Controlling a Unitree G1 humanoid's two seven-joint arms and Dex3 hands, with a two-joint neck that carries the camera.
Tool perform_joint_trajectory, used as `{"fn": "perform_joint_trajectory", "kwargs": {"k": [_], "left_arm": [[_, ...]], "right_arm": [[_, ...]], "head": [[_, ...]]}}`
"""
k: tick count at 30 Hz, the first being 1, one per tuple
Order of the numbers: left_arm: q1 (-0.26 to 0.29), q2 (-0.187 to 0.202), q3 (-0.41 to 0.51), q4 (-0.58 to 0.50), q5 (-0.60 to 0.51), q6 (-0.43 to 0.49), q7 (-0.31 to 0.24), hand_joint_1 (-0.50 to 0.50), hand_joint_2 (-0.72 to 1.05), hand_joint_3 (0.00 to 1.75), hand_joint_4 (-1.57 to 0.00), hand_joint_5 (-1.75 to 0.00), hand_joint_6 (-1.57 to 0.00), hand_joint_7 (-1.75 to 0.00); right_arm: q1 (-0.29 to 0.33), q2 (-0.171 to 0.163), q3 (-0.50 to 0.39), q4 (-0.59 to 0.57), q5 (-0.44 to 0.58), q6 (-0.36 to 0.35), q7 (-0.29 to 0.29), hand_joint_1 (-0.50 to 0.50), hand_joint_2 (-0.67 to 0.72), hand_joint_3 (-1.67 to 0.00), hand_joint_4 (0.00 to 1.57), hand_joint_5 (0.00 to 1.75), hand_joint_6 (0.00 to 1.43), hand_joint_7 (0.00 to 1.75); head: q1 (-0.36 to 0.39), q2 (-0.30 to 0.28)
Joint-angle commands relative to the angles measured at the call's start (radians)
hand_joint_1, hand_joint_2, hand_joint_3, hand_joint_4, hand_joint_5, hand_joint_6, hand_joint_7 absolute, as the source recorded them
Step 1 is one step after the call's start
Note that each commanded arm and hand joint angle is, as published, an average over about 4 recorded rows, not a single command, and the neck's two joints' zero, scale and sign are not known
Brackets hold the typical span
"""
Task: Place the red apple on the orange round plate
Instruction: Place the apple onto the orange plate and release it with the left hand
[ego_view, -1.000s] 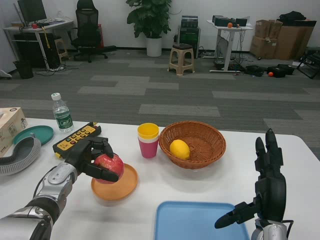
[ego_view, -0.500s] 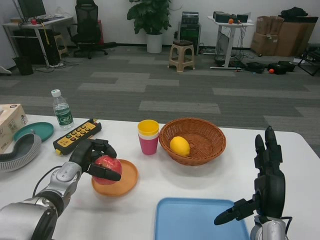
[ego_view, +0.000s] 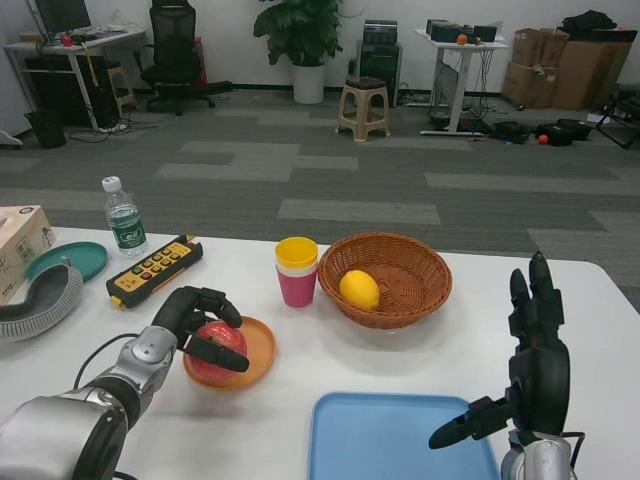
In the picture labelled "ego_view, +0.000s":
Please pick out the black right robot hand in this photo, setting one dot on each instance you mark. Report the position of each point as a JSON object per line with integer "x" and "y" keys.
{"x": 545, "y": 372}

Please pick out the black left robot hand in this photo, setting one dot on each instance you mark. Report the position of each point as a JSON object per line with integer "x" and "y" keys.
{"x": 175, "y": 310}

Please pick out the red apple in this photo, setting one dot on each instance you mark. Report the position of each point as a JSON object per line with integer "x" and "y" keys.
{"x": 222, "y": 334}

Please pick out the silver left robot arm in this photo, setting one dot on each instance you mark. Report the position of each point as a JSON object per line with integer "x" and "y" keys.
{"x": 60, "y": 430}

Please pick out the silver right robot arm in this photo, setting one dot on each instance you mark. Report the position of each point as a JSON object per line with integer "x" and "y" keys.
{"x": 537, "y": 457}

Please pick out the orange round plate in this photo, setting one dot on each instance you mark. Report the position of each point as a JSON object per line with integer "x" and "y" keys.
{"x": 260, "y": 345}

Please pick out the teal round plate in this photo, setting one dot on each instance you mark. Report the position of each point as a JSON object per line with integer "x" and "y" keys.
{"x": 85, "y": 257}

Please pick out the yellow black remote controller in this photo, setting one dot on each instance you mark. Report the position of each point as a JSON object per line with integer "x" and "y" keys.
{"x": 150, "y": 272}

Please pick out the clear water bottle green label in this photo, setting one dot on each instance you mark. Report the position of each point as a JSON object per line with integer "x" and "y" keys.
{"x": 126, "y": 227}

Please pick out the pink plastic cup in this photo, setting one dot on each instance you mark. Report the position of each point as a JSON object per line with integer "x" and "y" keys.
{"x": 296, "y": 291}

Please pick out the white plastic cup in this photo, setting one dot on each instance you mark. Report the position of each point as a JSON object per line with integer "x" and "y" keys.
{"x": 297, "y": 272}

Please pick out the yellow plastic cup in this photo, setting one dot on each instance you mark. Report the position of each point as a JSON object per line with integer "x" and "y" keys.
{"x": 296, "y": 251}

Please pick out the brown wicker basket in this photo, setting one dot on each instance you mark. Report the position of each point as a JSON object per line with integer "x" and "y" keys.
{"x": 412, "y": 280}

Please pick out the beige tissue box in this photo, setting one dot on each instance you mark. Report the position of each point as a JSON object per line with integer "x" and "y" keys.
{"x": 20, "y": 240}

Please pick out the blue plastic tray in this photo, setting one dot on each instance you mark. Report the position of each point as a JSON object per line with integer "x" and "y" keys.
{"x": 380, "y": 440}

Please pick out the yellow lemon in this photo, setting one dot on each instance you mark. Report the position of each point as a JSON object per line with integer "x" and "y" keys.
{"x": 359, "y": 290}

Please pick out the black trash bin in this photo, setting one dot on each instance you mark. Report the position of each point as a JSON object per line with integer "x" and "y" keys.
{"x": 46, "y": 131}

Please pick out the orange ball on floor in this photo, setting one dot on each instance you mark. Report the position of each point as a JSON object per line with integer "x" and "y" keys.
{"x": 541, "y": 139}

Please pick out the wide black floor bag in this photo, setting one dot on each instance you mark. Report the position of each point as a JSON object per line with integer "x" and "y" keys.
{"x": 567, "y": 131}

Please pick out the small black floor bag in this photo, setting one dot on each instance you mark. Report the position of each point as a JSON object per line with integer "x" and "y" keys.
{"x": 511, "y": 131}

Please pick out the small wooden stool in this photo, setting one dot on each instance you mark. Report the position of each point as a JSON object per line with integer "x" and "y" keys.
{"x": 119, "y": 72}

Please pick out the black cabinet under desk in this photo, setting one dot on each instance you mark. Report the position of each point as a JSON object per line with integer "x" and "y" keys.
{"x": 57, "y": 90}

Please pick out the black mesh office chair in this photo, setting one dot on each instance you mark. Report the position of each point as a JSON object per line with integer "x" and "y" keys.
{"x": 175, "y": 50}

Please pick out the black folding stand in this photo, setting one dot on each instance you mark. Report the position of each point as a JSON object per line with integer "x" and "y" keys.
{"x": 625, "y": 107}

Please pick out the white desk with monitor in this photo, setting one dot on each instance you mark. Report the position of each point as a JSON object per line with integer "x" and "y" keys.
{"x": 107, "y": 39}

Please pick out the taped low cardboard box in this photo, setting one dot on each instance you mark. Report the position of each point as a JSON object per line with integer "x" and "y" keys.
{"x": 525, "y": 85}

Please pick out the beige plastic stool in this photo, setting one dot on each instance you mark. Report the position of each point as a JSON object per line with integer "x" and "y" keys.
{"x": 364, "y": 92}

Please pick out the small red object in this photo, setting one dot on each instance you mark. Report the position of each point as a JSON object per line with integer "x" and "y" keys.
{"x": 65, "y": 40}

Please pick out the large brown cardboard box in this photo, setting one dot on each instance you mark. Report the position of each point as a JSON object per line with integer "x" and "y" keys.
{"x": 587, "y": 75}

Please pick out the potted green plant white pot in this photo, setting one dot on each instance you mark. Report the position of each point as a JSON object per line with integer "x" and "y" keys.
{"x": 302, "y": 27}

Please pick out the black green computer case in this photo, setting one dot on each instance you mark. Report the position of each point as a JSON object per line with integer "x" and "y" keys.
{"x": 380, "y": 72}

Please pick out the black computer monitor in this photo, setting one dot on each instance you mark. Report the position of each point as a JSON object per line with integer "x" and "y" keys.
{"x": 62, "y": 15}

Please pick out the open flap cardboard box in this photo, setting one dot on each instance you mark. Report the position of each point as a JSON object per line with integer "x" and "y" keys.
{"x": 532, "y": 46}

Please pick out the white standing desk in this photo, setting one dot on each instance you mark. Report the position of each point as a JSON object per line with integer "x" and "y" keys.
{"x": 455, "y": 45}

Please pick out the small black device box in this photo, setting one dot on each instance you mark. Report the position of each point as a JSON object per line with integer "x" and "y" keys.
{"x": 485, "y": 34}

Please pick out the black silver equipment box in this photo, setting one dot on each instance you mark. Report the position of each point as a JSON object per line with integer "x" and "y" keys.
{"x": 380, "y": 32}

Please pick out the black bag on boxes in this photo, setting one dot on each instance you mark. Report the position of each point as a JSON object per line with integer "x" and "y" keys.
{"x": 590, "y": 22}

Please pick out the large black device box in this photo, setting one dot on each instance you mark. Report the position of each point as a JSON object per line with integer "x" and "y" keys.
{"x": 444, "y": 31}

